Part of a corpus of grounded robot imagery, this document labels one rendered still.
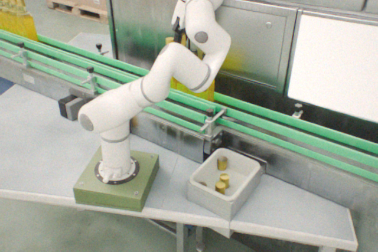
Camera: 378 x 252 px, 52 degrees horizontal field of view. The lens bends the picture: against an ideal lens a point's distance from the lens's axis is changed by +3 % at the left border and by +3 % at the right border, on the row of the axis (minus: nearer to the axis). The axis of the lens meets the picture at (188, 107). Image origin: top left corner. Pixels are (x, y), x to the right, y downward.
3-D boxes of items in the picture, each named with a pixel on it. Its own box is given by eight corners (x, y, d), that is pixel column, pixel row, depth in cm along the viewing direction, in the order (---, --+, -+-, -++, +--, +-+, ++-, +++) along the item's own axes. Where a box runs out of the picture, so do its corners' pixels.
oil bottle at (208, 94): (214, 111, 155) (215, 64, 144) (207, 117, 151) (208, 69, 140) (202, 107, 158) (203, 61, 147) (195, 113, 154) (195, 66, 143)
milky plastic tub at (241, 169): (260, 182, 138) (263, 163, 133) (230, 221, 122) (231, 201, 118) (219, 163, 146) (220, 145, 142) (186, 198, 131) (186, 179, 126)
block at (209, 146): (224, 143, 147) (224, 128, 144) (211, 156, 141) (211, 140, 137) (216, 140, 149) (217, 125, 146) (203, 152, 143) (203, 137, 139)
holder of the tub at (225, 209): (266, 174, 142) (268, 157, 138) (230, 222, 123) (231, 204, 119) (225, 157, 150) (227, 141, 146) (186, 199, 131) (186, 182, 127)
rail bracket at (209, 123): (227, 126, 145) (228, 98, 139) (203, 148, 133) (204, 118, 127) (220, 123, 147) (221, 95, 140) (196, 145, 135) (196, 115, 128)
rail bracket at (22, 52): (32, 68, 190) (25, 42, 183) (18, 73, 185) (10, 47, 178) (26, 66, 192) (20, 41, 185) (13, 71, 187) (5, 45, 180)
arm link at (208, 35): (160, 26, 114) (193, 54, 123) (157, 73, 100) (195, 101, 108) (201, -8, 106) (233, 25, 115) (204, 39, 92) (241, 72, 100)
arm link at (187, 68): (165, 113, 109) (202, 100, 99) (129, 88, 101) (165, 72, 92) (175, 75, 116) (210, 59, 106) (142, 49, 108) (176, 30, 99)
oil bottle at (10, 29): (27, 45, 214) (13, -8, 199) (18, 48, 210) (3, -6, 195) (20, 42, 217) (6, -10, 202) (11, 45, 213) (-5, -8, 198)
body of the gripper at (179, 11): (189, -12, 139) (183, 16, 146) (173, -6, 132) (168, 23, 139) (207, -3, 136) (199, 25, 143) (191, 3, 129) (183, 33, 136)
